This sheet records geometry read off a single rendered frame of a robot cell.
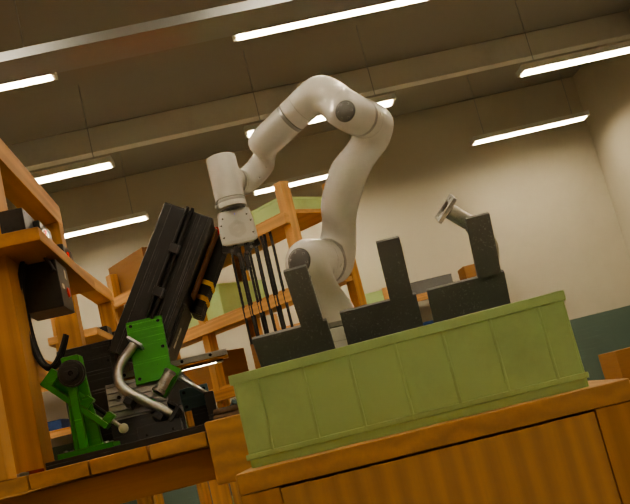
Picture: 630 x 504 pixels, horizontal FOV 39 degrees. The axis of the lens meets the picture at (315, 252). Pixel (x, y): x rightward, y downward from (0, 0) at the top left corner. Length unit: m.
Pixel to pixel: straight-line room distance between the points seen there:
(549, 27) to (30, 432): 9.39
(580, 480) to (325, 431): 0.44
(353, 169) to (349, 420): 0.85
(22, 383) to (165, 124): 7.91
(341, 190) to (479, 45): 8.70
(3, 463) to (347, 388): 0.94
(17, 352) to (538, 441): 1.57
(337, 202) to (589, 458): 1.01
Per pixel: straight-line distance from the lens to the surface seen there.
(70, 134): 10.49
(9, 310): 2.63
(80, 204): 12.43
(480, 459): 1.52
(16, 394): 2.60
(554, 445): 1.54
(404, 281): 1.68
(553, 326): 1.58
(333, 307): 2.24
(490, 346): 1.57
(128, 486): 2.24
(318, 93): 2.32
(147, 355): 2.79
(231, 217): 2.43
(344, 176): 2.25
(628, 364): 9.04
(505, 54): 10.90
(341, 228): 2.30
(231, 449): 2.13
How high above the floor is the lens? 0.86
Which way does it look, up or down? 10 degrees up
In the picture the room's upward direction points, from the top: 14 degrees counter-clockwise
